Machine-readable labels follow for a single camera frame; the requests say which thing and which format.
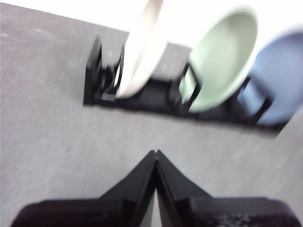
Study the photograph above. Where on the green plate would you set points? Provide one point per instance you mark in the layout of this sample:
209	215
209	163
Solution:
225	59

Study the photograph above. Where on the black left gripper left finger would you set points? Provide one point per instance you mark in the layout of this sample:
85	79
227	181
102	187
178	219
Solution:
113	210

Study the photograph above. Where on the black plate rack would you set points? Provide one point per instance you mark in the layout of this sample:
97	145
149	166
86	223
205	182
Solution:
154	94

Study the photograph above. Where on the cream plate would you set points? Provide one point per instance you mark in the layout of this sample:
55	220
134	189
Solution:
142	59

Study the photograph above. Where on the blue plate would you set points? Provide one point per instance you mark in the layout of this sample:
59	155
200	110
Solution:
279	71

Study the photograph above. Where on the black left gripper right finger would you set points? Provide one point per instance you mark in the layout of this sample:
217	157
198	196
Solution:
201	210

